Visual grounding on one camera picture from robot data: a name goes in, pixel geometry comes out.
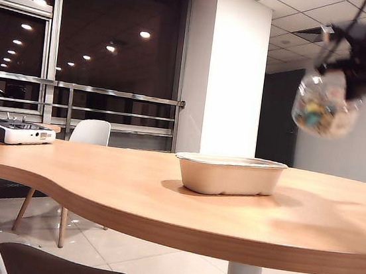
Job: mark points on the ceiling air vent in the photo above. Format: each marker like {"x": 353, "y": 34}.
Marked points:
{"x": 311, "y": 32}

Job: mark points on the clear plastic clip jar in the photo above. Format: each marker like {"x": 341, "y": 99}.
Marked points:
{"x": 320, "y": 110}

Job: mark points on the white cabinet with dark trim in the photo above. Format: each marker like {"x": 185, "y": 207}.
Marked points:
{"x": 233, "y": 83}

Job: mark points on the white black remote controller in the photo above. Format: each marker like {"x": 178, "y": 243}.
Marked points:
{"x": 6, "y": 133}

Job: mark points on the white chair brown cushion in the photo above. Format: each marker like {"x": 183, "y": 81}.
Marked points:
{"x": 63, "y": 267}

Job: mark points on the dark door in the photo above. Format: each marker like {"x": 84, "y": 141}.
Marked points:
{"x": 276, "y": 121}

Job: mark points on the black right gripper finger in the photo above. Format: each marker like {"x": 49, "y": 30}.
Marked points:
{"x": 354, "y": 89}
{"x": 335, "y": 67}

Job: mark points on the white chair wooden legs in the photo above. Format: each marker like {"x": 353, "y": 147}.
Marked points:
{"x": 90, "y": 132}

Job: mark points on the steel window railing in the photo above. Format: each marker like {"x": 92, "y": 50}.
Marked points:
{"x": 114, "y": 94}

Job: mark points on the silver window frame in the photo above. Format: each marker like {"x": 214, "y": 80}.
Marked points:
{"x": 55, "y": 27}

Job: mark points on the beige rectangular container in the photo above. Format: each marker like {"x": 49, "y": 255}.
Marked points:
{"x": 228, "y": 177}

